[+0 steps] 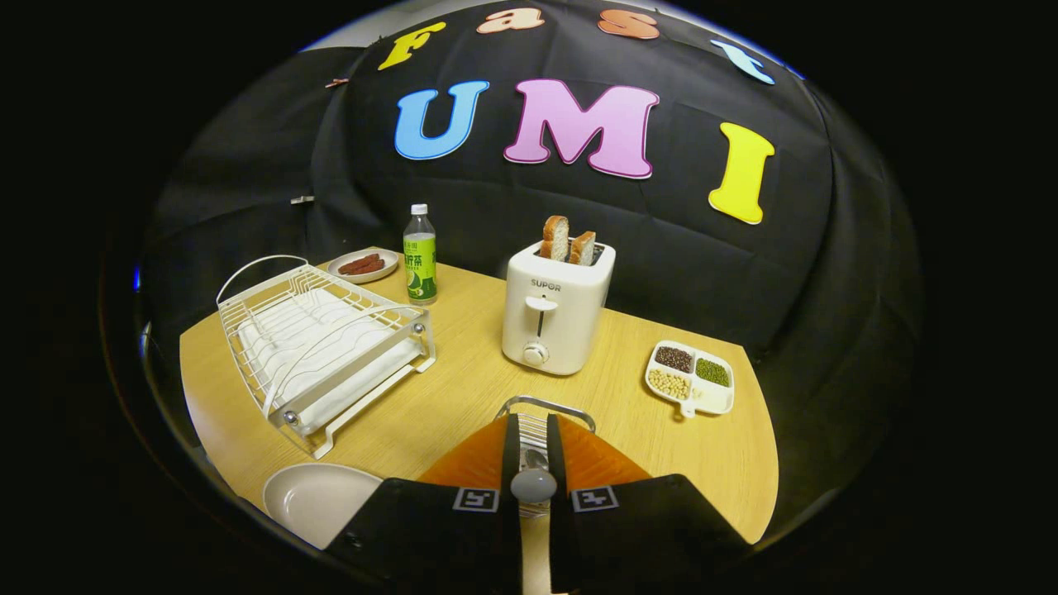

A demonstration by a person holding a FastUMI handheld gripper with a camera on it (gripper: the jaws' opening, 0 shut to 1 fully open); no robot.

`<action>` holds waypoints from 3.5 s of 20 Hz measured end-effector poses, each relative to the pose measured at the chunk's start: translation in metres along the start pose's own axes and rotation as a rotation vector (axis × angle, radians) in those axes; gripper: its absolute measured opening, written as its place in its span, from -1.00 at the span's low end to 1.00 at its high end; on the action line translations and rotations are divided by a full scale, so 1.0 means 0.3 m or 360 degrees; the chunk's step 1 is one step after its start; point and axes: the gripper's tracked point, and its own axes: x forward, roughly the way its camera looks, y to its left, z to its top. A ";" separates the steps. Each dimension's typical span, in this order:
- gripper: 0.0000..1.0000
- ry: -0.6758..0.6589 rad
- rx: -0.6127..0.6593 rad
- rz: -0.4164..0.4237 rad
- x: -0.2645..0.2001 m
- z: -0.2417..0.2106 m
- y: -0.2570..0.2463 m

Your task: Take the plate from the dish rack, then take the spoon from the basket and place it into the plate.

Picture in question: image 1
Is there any white divided dish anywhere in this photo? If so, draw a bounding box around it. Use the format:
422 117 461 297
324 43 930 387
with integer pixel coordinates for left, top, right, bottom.
645 340 735 419

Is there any white plate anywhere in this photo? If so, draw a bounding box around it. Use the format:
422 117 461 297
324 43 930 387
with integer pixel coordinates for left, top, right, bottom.
263 463 385 550

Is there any pile of yellow beans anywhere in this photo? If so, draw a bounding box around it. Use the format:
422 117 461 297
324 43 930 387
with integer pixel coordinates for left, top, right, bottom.
649 369 691 401

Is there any small beige plate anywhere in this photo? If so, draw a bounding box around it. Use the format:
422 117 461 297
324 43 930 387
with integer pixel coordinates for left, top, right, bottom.
327 248 400 285

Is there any green label drink bottle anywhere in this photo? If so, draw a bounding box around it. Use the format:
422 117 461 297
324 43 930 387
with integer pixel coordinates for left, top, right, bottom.
403 204 438 306

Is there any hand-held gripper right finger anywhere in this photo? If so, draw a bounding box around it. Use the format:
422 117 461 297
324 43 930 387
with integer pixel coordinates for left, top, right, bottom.
546 413 753 595

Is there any metal spoon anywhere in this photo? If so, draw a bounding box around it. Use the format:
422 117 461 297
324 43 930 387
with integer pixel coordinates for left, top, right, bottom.
510 447 559 517

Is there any white wire dish rack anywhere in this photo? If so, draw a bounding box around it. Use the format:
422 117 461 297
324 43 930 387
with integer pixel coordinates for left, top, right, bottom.
217 255 437 460

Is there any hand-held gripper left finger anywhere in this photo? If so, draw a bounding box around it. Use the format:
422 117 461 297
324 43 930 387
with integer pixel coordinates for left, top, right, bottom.
324 413 523 595

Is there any white toaster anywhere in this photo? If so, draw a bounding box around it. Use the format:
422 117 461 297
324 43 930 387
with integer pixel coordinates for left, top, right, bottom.
502 240 617 376

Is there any metal wire basket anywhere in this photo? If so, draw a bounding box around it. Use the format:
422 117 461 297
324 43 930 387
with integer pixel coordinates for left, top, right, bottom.
494 396 598 472

